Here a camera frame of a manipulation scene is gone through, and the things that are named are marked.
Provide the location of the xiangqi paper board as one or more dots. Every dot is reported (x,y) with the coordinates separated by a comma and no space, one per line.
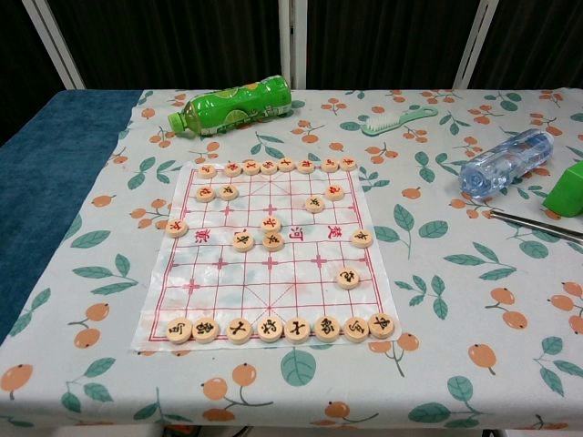
(300,273)

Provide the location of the dark curtain panel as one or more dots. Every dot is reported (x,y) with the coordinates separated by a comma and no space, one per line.
(173,41)
(387,41)

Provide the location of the green plastic block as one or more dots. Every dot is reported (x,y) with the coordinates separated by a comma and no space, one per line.
(567,191)

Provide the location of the wooden chess piece black character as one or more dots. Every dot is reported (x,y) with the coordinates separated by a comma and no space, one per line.
(273,241)
(238,330)
(327,328)
(381,325)
(179,330)
(356,329)
(361,238)
(227,191)
(314,204)
(348,277)
(269,329)
(242,241)
(298,329)
(206,329)

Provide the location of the clear plastic water bottle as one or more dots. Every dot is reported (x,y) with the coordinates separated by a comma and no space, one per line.
(505,165)

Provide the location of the white frame post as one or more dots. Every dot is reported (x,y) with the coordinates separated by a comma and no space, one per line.
(54,43)
(292,43)
(473,43)

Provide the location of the blue velvet cloth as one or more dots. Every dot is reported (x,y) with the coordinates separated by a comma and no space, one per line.
(59,173)

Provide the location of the green lime drink bottle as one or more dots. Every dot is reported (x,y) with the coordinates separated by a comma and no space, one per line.
(237,107)

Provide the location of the floral fruit-print tablecloth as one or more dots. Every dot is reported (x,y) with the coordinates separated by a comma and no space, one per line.
(455,318)

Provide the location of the green white-bristle brush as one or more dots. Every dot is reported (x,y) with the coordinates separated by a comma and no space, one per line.
(391,120)

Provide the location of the wooden chess piece red character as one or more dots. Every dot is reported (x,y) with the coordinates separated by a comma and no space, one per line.
(334,191)
(349,164)
(232,169)
(176,227)
(329,165)
(251,166)
(205,193)
(206,171)
(270,224)
(305,165)
(286,164)
(268,167)

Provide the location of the silver metal tongs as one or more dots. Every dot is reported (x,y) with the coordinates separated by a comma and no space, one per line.
(537,223)

